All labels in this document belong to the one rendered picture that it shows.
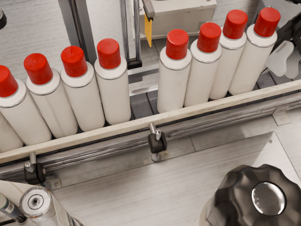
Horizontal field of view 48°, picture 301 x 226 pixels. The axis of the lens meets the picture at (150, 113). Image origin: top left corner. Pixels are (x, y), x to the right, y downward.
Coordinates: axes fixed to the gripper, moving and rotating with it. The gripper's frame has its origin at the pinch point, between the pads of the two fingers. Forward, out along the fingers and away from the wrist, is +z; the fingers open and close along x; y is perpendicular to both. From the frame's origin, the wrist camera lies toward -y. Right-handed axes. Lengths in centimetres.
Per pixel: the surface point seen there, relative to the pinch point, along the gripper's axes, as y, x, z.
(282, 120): 8.1, 8.6, 6.7
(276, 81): 1.2, 6.6, 2.5
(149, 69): -3.0, -20.7, 8.8
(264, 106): 5.9, 2.4, 5.2
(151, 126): 5.9, -19.9, 14.2
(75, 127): 1.7, -31.1, 21.8
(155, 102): -0.7, -16.0, 15.5
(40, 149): 5.0, -37.3, 24.0
